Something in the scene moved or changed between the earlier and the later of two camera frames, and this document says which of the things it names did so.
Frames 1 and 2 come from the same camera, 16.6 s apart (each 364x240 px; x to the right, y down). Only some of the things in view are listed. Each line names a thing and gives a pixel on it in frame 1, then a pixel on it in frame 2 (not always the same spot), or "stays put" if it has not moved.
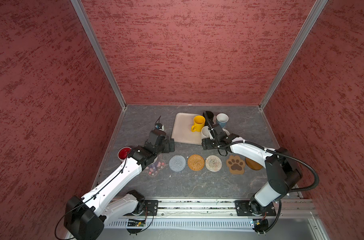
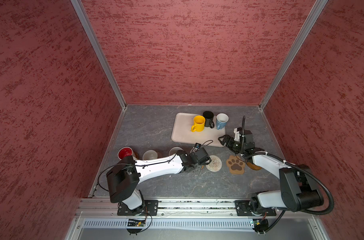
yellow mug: x=199 y=121 stays put
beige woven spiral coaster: x=213 y=163 stays put
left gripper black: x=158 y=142 to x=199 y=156
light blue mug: x=222 y=119 stays put
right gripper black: x=209 y=146 to x=230 y=140
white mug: x=205 y=133 to x=174 y=150
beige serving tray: x=182 y=131 stays put
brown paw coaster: x=236 y=164 stays put
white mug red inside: x=122 y=153 stays put
